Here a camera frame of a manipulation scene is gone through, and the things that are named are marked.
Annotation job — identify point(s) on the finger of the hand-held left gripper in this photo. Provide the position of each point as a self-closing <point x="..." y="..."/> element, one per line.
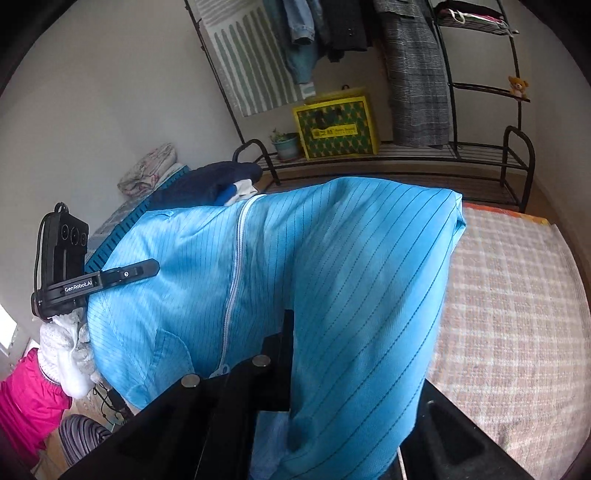
<point x="138" y="270"/>

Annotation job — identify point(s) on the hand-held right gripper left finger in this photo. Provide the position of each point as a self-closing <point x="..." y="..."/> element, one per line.
<point x="286" y="341"/>

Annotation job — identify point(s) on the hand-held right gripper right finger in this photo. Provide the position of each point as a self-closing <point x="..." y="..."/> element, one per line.
<point x="443" y="438"/>

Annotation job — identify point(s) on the light blue striped garment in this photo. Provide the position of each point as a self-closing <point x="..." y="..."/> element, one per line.
<point x="346" y="277"/>

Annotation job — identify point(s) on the black metal clothes rack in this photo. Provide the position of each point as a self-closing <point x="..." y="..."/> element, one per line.
<point x="529" y="175"/>

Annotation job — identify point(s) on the dark folded clothes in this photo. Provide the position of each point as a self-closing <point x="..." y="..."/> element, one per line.
<point x="471" y="10"/>

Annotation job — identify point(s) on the person's left hand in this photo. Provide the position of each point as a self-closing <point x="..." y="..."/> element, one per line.
<point x="69" y="364"/>

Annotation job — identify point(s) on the blue slatted crate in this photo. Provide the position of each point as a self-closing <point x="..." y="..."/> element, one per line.
<point x="120" y="230"/>

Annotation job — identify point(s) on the floral folded cloth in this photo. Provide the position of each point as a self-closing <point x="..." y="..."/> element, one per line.
<point x="147" y="170"/>

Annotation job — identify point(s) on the navy blue garment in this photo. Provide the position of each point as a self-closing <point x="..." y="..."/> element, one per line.
<point x="203" y="184"/>

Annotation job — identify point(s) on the pink checked blanket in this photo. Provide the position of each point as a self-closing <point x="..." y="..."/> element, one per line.
<point x="508" y="323"/>

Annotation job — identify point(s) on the person's striped trousers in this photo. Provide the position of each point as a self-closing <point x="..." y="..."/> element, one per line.
<point x="83" y="438"/>

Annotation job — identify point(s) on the potted plant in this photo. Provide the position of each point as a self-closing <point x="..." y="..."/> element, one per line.
<point x="286" y="147"/>

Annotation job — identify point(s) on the yellow green patterned box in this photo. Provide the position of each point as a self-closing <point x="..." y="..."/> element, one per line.
<point x="337" y="129"/>

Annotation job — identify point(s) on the green striped white cloth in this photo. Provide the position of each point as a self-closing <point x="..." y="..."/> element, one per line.
<point x="249" y="69"/>

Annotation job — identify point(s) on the denim jacket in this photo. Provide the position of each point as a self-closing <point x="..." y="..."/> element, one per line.
<point x="300" y="46"/>

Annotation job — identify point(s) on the grey checked coat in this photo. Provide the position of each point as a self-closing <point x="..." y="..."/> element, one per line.
<point x="415" y="83"/>

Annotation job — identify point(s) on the black hanging garment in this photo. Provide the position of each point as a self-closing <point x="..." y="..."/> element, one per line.
<point x="346" y="32"/>

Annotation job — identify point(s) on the small teddy bear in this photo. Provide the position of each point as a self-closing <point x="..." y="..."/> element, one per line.
<point x="518" y="86"/>

